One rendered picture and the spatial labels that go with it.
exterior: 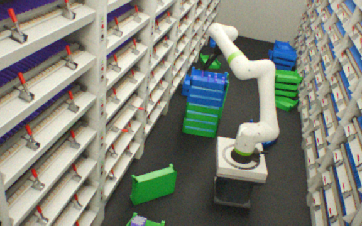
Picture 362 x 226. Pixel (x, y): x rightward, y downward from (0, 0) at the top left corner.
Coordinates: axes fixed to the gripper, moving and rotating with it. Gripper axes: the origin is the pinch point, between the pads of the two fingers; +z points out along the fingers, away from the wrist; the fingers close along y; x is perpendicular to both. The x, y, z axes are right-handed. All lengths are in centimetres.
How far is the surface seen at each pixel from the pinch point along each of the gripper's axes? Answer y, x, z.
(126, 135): -82, -6, 29
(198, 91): -3.3, -8.6, 20.0
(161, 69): -14.2, 25.3, 22.8
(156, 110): -17, 8, 57
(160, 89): -13.1, 17.2, 40.2
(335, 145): -15, -103, -37
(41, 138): -162, -12, -37
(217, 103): 4.9, -25.3, 21.4
